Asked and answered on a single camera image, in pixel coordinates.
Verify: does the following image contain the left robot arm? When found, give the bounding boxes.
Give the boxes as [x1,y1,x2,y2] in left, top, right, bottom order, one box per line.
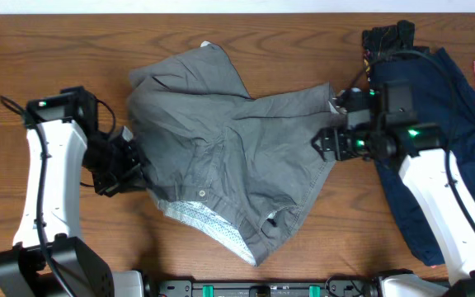
[0,87,150,296]

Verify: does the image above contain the navy blue garment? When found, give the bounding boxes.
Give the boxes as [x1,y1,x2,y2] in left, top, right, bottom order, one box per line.
[364,47,475,267]

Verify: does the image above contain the grey shorts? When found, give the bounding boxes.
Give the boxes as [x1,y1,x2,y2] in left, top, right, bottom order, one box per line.
[127,42,343,266]

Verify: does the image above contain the black patterned garment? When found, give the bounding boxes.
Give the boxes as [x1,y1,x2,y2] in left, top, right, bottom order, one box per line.
[362,20,430,80]

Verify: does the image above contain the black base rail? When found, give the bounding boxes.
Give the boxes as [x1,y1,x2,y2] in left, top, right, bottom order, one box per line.
[113,270,453,297]

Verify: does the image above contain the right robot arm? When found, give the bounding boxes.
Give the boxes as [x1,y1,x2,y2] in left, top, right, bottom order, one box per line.
[311,82,475,296]

